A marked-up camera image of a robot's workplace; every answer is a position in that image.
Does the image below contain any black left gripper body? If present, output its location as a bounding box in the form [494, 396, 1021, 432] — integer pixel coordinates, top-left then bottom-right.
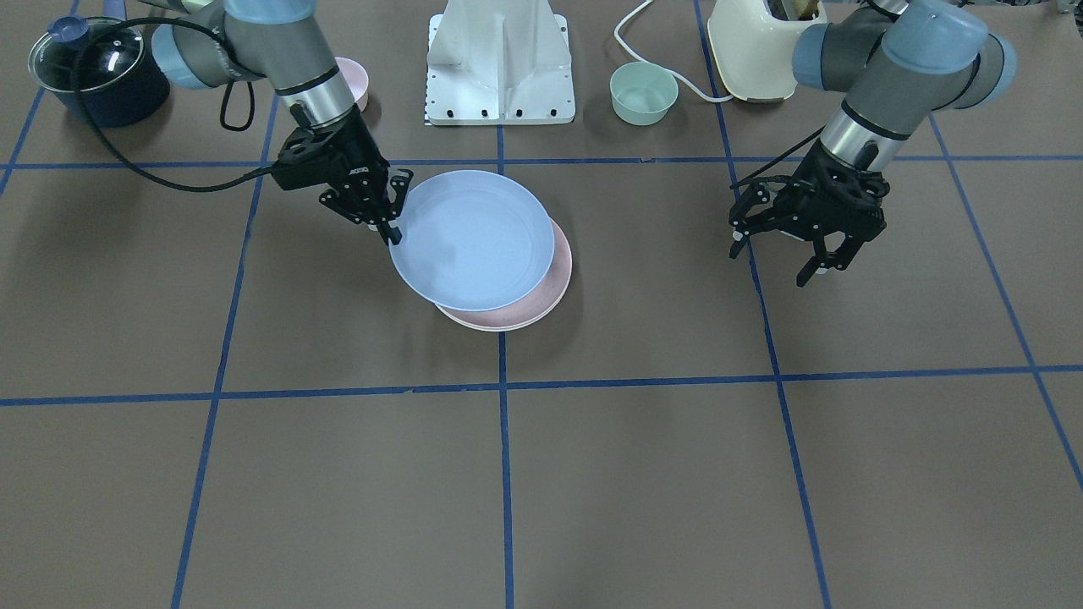
[736, 141, 890, 239]

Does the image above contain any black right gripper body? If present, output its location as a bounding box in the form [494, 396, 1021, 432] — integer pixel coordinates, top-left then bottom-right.
[271, 111, 391, 213]

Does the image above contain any light blue plate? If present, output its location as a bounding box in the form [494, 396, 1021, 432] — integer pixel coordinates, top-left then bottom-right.
[390, 170, 556, 312]

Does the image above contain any pink plate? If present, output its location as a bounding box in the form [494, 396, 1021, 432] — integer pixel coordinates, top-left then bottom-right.
[436, 220, 573, 332]

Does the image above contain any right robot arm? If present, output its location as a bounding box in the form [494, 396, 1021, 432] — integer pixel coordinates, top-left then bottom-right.
[151, 1, 413, 245]

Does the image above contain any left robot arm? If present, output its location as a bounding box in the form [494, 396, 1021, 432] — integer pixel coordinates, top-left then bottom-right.
[728, 1, 1019, 288]

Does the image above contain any pink bowl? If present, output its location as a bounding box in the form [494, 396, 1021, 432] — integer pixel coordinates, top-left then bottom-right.
[335, 57, 369, 111]

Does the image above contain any cream white appliance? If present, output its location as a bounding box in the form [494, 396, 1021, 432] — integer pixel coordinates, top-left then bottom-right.
[706, 1, 827, 104]

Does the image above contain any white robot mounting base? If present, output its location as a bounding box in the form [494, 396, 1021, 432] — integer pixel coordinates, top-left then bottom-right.
[425, 1, 577, 126]

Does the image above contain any mint green bowl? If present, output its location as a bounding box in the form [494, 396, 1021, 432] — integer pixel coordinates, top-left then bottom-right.
[608, 61, 679, 126]

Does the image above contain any dark blue pot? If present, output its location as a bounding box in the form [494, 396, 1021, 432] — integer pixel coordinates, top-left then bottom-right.
[27, 8, 170, 128]

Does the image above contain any glass pot lid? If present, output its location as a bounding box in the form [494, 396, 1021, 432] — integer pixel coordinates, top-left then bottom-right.
[27, 16, 146, 93]

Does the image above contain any white power cord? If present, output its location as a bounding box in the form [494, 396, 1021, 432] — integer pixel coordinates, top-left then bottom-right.
[613, 0, 734, 104]

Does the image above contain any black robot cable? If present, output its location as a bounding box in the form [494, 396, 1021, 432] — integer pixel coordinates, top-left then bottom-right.
[69, 17, 280, 194]

